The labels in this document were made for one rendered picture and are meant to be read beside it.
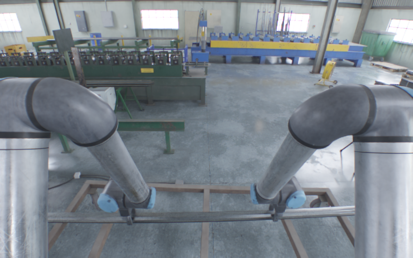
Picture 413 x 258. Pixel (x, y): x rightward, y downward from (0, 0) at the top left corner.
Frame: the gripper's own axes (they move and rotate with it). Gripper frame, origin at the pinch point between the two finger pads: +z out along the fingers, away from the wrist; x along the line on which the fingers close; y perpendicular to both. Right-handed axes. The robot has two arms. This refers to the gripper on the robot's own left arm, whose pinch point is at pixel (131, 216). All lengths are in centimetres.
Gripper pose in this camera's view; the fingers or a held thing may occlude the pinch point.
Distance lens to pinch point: 130.3
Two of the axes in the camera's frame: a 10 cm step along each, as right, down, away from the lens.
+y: -10.0, 0.1, -0.4
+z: -0.2, 8.7, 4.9
